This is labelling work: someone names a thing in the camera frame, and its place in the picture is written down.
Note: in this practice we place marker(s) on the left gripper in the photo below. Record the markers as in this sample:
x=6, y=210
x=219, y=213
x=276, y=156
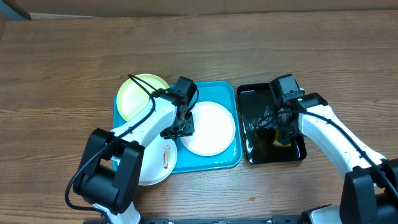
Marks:
x=188, y=130

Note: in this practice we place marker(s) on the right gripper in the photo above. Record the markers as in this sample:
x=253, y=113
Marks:
x=273, y=123

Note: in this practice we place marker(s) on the green yellow sponge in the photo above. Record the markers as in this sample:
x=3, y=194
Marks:
x=281, y=141

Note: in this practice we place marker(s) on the white plate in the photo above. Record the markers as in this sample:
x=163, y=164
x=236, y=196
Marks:
x=214, y=129
x=160, y=158

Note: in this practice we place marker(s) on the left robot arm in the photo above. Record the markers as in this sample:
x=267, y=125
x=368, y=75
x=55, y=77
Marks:
x=108, y=175

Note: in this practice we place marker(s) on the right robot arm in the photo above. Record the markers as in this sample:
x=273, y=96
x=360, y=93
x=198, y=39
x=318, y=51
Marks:
x=370, y=180

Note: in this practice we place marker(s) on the black rectangular tray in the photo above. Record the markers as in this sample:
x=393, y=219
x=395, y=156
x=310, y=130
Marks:
x=257, y=141

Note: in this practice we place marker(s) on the teal plastic tray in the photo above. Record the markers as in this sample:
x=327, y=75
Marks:
x=220, y=92

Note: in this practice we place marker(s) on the yellow-green plate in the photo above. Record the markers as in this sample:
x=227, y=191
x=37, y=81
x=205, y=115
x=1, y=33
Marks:
x=131, y=98

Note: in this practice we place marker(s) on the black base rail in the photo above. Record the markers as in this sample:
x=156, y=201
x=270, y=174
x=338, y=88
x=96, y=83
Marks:
x=278, y=219

